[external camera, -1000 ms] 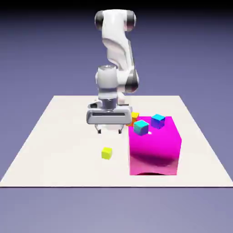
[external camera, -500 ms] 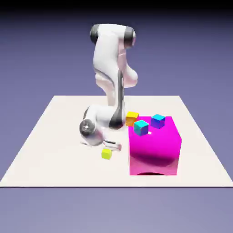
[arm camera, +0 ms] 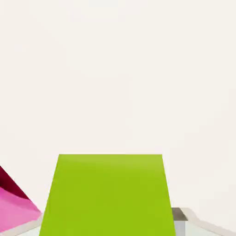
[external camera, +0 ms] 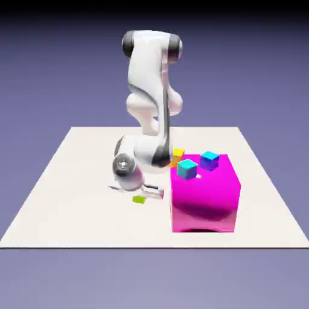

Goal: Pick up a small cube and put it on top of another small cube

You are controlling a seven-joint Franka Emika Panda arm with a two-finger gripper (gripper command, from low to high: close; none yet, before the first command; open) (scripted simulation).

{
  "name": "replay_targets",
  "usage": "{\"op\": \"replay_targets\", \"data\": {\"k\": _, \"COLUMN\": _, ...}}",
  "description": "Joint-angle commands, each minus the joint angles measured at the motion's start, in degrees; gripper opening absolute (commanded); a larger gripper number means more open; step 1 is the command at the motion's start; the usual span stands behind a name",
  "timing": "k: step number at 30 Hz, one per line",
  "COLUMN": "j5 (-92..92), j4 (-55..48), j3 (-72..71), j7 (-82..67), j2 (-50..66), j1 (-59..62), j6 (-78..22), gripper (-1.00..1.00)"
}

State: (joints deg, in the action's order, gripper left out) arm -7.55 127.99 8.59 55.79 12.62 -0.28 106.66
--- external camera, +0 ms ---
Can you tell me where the small yellow cube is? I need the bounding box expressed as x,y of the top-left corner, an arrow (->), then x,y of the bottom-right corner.
168,148 -> 186,168

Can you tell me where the large magenta box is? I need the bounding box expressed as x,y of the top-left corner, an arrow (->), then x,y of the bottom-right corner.
170,153 -> 241,234

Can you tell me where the small blue cube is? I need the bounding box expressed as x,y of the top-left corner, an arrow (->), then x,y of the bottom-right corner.
199,151 -> 220,172

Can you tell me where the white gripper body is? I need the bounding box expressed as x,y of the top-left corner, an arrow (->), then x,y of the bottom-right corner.
107,183 -> 165,200

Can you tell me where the small cyan cube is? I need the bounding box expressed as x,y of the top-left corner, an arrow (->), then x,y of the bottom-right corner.
177,159 -> 199,181

